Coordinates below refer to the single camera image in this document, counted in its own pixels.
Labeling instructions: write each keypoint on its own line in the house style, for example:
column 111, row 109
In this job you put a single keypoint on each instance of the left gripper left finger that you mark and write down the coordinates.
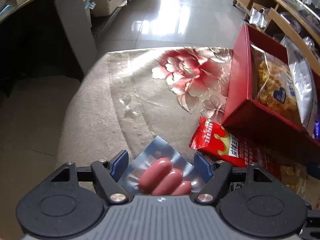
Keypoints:
column 106, row 174

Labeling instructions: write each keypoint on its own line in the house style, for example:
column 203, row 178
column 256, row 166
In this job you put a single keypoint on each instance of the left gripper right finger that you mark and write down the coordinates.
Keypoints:
column 216, row 176

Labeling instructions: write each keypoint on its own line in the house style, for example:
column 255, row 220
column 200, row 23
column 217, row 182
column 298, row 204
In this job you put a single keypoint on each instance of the red spicy strip packet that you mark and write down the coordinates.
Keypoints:
column 213, row 140

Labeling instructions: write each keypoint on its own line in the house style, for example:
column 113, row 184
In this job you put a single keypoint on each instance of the gold brown snack packet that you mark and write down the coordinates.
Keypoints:
column 296, row 178

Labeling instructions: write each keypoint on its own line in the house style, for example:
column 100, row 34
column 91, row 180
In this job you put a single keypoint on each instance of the vacuum packed sausages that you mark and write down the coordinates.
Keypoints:
column 161, row 170

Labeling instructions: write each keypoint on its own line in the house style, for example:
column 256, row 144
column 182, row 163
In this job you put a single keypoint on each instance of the red cardboard box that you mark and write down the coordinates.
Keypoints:
column 247, row 117

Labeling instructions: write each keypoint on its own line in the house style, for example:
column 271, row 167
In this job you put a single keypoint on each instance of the clear yellow egg crisp bag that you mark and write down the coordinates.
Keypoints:
column 275, row 85

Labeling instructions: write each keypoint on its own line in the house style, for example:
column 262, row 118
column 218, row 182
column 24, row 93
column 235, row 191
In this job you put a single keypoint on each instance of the silver white snack pack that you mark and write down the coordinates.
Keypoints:
column 303, row 83

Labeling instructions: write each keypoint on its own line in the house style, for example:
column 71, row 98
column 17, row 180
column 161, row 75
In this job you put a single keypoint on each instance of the blue wafer biscuit pack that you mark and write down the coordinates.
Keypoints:
column 316, row 131

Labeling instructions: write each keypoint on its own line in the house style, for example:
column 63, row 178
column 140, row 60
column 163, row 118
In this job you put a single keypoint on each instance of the floral beige tablecloth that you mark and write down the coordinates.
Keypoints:
column 124, row 103

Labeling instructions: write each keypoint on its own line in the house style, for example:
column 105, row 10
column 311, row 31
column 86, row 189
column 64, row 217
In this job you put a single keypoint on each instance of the long dark side table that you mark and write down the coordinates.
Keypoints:
column 45, row 38

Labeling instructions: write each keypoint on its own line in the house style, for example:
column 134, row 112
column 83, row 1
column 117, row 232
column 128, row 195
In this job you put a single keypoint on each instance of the wooden TV cabinet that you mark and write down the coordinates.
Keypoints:
column 291, row 18

